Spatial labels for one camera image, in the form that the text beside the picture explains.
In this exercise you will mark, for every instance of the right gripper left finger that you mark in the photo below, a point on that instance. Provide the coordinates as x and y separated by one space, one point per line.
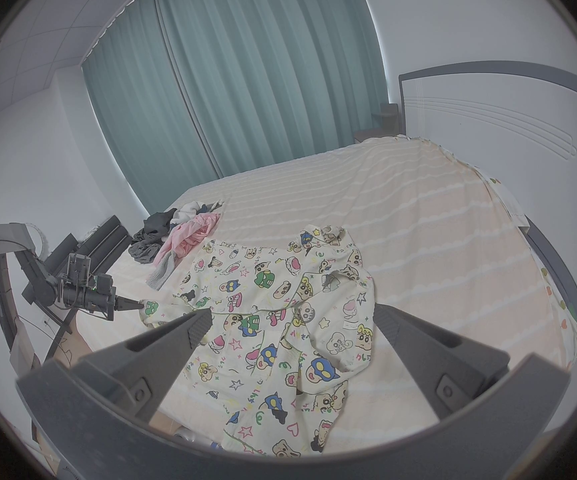
143 368

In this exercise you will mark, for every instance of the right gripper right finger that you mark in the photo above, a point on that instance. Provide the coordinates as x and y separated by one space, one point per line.
443 373

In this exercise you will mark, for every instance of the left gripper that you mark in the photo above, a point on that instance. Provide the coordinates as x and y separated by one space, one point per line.
86 298

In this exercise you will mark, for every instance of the white printed pyjama top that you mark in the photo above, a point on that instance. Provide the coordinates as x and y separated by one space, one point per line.
268 278

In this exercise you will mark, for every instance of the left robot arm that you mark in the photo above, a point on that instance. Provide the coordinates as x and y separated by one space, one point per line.
33 273

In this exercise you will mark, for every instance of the pile of clothes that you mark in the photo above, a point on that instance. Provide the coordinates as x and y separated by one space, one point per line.
188 238

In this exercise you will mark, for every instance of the bed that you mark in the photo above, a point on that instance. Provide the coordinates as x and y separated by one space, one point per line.
418 228

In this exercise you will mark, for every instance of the blue-green curtain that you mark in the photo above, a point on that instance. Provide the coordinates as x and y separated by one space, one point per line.
133 118
268 68

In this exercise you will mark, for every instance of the grey bedside table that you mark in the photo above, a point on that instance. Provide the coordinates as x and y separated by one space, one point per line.
388 113

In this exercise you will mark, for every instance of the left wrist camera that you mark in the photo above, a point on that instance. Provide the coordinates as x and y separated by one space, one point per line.
78 268

